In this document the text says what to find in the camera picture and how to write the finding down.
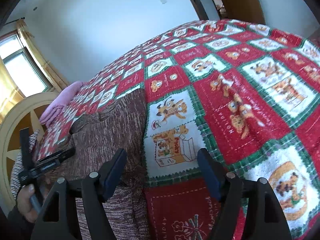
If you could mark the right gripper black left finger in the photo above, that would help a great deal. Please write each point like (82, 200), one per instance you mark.
(58, 217)

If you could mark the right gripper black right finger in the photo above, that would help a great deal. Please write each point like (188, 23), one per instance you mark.
(265, 218)

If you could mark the brown knitted sweater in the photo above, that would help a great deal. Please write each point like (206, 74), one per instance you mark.
(96, 138)

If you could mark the person's left hand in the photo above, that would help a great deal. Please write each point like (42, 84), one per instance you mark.
(23, 199)

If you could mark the striped pillow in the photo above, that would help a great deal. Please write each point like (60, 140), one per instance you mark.
(14, 180)

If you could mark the cream and brown headboard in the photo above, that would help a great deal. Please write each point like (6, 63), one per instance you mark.
(25, 114)

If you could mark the yellow curtain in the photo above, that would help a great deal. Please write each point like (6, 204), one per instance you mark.
(10, 93)

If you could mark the folded pink blanket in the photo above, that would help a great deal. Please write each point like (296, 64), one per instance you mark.
(62, 100)

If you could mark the red patchwork cartoon bedspread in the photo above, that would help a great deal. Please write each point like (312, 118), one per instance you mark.
(247, 93)

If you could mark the brown wooden door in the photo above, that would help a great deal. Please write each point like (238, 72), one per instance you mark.
(244, 10)

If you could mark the window with frame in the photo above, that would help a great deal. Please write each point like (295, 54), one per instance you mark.
(22, 67)

